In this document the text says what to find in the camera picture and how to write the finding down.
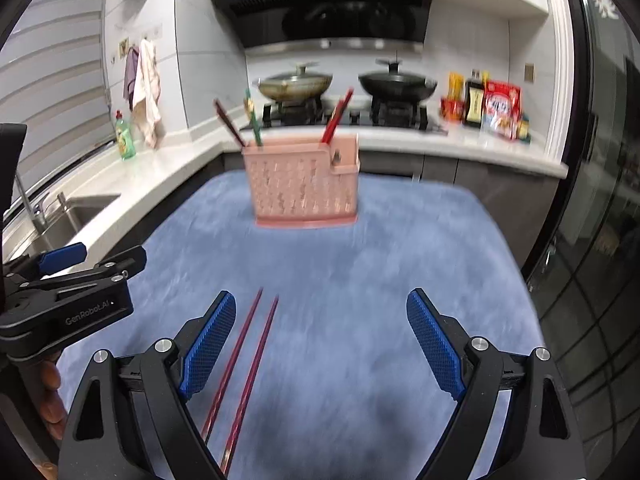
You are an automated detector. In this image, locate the purple hanging cloth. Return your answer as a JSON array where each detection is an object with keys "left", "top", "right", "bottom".
[{"left": 123, "top": 46, "right": 141, "bottom": 111}]

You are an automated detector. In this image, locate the metal faucet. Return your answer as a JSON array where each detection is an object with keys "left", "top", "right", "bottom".
[{"left": 12, "top": 170, "right": 68, "bottom": 237}]

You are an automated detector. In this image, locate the cream hanging towel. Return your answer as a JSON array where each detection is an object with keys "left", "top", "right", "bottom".
[{"left": 131, "top": 39, "right": 163, "bottom": 149}]

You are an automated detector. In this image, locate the black range hood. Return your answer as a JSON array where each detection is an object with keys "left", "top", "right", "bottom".
[{"left": 204, "top": 0, "right": 440, "bottom": 52}]

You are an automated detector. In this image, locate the red seasoning container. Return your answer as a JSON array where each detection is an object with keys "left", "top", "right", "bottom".
[{"left": 440, "top": 97, "right": 466, "bottom": 122}]

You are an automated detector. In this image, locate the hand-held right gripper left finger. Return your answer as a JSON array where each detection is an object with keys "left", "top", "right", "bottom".
[{"left": 59, "top": 290, "right": 237, "bottom": 480}]

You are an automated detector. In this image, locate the black wok with lid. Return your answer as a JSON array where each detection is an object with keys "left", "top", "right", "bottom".
[{"left": 357, "top": 57, "right": 437, "bottom": 104}]

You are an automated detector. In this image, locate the red and white packet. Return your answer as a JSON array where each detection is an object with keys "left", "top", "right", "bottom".
[{"left": 481, "top": 80, "right": 522, "bottom": 140}]

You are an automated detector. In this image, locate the beige wok with glass lid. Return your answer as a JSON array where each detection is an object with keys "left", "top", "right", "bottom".
[{"left": 252, "top": 61, "right": 334, "bottom": 102}]

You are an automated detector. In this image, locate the stainless steel sink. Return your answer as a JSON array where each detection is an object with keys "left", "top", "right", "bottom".
[{"left": 37, "top": 192, "right": 122, "bottom": 252}]

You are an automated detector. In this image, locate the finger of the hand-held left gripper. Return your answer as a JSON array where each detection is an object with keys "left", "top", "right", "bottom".
[
  {"left": 4, "top": 242, "right": 88, "bottom": 281},
  {"left": 20, "top": 246, "right": 148, "bottom": 294}
]

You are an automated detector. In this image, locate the person's left hand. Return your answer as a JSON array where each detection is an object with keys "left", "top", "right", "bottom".
[{"left": 38, "top": 360, "right": 69, "bottom": 427}]

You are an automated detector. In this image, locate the dark red chopstick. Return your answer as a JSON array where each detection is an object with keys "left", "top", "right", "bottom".
[
  {"left": 200, "top": 287, "right": 264, "bottom": 445},
  {"left": 214, "top": 99, "right": 246, "bottom": 149},
  {"left": 219, "top": 295, "right": 280, "bottom": 476}
]

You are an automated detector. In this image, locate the green chopstick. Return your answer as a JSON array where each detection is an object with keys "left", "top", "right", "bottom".
[{"left": 243, "top": 89, "right": 264, "bottom": 148}]

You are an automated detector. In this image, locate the black glass gas cooktop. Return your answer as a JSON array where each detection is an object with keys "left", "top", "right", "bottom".
[{"left": 240, "top": 95, "right": 449, "bottom": 134}]

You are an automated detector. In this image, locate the blue fluffy mat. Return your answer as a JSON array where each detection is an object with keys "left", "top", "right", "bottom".
[{"left": 55, "top": 170, "right": 546, "bottom": 480}]

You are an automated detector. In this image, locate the striped window blind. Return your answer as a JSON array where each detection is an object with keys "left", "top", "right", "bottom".
[{"left": 0, "top": 0, "right": 113, "bottom": 196}]

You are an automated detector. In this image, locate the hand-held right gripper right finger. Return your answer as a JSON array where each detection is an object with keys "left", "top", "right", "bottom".
[{"left": 406, "top": 287, "right": 586, "bottom": 480}]

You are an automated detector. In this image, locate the black glass door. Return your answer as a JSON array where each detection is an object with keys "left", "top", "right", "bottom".
[{"left": 520, "top": 0, "right": 640, "bottom": 480}]

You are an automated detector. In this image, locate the green dish soap bottle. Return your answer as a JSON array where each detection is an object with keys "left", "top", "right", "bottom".
[{"left": 114, "top": 110, "right": 137, "bottom": 161}]

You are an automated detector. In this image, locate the dark sauce bottle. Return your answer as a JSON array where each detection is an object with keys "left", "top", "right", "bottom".
[{"left": 464, "top": 70, "right": 489, "bottom": 128}]

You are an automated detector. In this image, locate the pink plastic utensil holder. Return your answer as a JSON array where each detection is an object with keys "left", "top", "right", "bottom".
[{"left": 241, "top": 135, "right": 362, "bottom": 231}]

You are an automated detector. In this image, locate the yellow seasoning packet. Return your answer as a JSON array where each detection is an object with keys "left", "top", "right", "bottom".
[{"left": 446, "top": 71, "right": 466, "bottom": 103}]

